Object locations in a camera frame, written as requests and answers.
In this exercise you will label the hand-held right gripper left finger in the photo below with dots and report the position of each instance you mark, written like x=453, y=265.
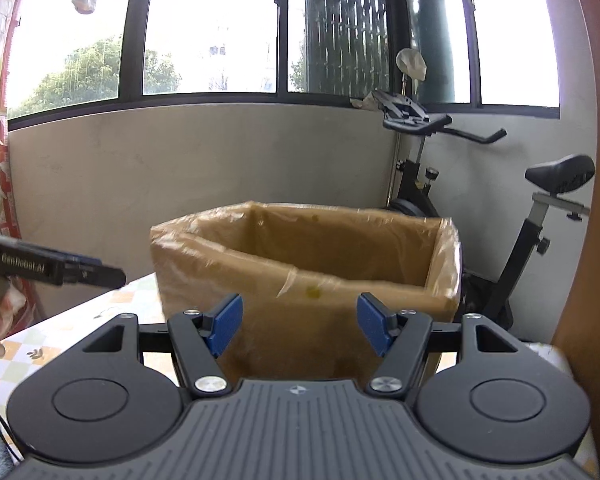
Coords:
x=227, y=322

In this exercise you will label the crumpled beige cloth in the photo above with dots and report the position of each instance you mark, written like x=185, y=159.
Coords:
x=365, y=102

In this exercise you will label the metal pole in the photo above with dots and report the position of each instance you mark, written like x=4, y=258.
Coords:
x=396, y=160

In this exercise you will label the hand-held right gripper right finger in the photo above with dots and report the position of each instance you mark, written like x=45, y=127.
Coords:
x=375, y=325

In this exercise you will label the beige plastic bag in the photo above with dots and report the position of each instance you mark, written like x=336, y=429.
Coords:
x=411, y=62

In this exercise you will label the white object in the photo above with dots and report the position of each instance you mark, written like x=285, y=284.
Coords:
x=550, y=357

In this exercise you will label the green metal lattice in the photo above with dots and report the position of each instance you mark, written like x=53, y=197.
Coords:
x=345, y=25

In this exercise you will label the black exercise bike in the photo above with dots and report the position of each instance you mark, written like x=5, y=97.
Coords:
x=520, y=260

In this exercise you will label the plastic-lined cardboard box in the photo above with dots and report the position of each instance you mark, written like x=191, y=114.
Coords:
x=280, y=320

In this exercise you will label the black window frame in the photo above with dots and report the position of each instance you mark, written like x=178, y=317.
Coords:
x=132, y=35

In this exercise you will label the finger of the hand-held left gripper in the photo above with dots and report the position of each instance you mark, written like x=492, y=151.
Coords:
x=95, y=275

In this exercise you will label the red printed curtain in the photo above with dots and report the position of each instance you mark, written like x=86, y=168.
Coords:
x=5, y=110

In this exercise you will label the green column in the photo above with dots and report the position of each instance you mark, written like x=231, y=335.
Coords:
x=432, y=25

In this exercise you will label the green tree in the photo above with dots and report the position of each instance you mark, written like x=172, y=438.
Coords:
x=80, y=75

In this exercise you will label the checkered floral tablecloth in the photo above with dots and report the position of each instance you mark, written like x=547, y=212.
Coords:
x=80, y=310

